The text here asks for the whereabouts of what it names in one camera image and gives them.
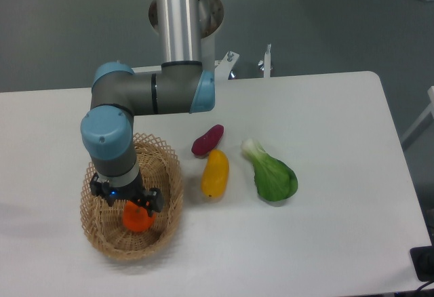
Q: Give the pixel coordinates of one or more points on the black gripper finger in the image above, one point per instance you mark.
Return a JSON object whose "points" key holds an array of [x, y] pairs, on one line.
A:
{"points": [[102, 189], [152, 201]]}

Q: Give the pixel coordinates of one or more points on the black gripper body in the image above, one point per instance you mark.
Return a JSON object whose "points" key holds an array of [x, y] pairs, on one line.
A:
{"points": [[134, 191]]}

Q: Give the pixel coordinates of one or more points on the orange fruit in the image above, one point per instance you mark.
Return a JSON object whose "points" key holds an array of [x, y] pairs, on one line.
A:
{"points": [[136, 218]]}

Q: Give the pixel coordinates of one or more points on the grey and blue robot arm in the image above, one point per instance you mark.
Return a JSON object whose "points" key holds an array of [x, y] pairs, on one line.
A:
{"points": [[119, 94]]}

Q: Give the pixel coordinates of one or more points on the woven wicker basket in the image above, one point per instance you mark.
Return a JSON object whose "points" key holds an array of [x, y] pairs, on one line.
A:
{"points": [[102, 225]]}

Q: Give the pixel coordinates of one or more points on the yellow mango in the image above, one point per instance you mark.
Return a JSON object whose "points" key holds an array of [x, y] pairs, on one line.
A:
{"points": [[215, 175]]}

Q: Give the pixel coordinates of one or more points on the purple sweet potato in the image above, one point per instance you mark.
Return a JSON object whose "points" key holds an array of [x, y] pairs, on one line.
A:
{"points": [[207, 142]]}

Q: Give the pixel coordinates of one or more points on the green bok choy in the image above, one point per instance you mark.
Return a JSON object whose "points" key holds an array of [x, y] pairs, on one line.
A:
{"points": [[274, 180]]}

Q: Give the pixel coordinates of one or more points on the black device at table edge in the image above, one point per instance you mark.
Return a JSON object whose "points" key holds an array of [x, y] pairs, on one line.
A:
{"points": [[422, 259]]}

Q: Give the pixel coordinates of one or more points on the white furniture leg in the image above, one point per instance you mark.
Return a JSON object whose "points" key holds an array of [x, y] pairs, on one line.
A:
{"points": [[422, 122]]}

